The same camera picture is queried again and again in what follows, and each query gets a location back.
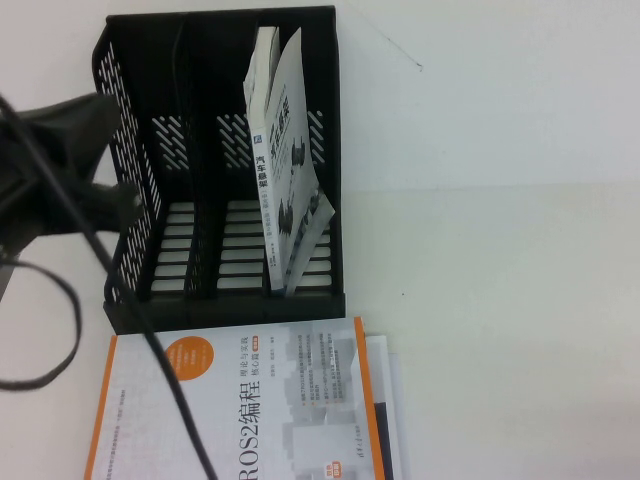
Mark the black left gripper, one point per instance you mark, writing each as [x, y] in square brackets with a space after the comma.
[117, 205]

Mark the white car suspension book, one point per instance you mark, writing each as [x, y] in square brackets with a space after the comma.
[290, 165]

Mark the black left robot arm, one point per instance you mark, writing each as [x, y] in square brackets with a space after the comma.
[60, 125]

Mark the black plastic book stand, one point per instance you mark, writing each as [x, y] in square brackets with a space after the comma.
[210, 165]

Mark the white orange ROS2 book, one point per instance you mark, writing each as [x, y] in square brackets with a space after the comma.
[250, 410]

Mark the white book with dark block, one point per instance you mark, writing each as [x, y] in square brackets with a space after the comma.
[381, 425]

